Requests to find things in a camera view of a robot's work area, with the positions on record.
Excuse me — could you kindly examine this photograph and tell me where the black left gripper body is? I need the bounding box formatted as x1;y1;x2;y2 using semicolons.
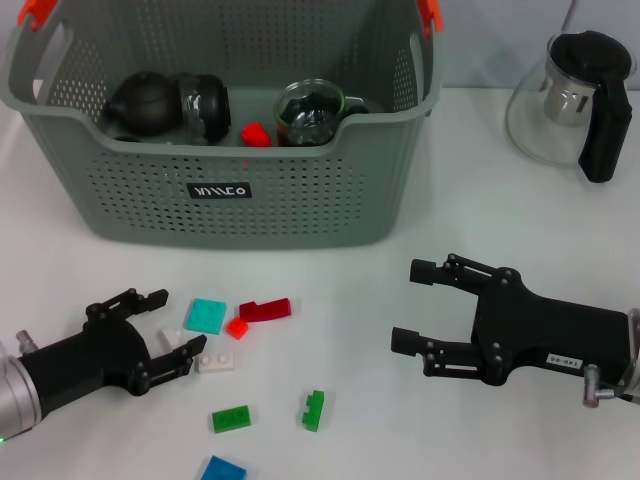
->
18;304;154;416

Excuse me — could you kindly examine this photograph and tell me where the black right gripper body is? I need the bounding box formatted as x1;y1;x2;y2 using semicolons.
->
472;267;630;387

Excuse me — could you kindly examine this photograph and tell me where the teal square toy plate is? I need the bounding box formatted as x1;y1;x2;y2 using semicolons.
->
185;298;227;335

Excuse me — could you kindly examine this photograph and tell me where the green stepped toy brick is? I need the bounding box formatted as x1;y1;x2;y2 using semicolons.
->
300;389;325;432

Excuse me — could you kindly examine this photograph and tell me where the blue square toy plate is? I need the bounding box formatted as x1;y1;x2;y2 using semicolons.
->
199;454;249;480

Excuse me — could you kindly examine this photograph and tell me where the large red toy brick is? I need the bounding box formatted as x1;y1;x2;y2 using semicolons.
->
241;121;272;148

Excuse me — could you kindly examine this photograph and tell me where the grey perforated storage basket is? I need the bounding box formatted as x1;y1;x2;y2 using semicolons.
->
0;0;446;250

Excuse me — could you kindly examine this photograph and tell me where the small red toy brick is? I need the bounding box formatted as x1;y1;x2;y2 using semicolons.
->
224;317;250;341

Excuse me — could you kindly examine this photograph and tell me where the green rectangular toy brick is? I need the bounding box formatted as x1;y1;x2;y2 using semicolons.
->
210;404;252;434

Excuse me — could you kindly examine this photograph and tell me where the dark red toy brick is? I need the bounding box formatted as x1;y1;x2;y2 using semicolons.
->
238;297;292;324

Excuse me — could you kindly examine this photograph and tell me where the black clay teapot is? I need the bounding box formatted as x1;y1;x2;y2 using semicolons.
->
102;70;182;137

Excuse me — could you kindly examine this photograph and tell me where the left gripper plug cable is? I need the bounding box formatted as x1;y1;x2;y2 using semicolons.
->
14;329;37;357

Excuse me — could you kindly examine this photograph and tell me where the gripper plug cable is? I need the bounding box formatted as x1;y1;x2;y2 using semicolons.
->
582;363;640;409
14;329;37;357

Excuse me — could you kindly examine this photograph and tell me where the right gripper plug cable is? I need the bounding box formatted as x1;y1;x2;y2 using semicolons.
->
582;363;640;409

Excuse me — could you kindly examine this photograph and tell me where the glass carafe black handle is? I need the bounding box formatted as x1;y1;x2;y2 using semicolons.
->
504;29;637;185

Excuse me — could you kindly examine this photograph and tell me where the orange basket carry handle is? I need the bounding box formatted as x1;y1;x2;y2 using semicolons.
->
17;0;446;37

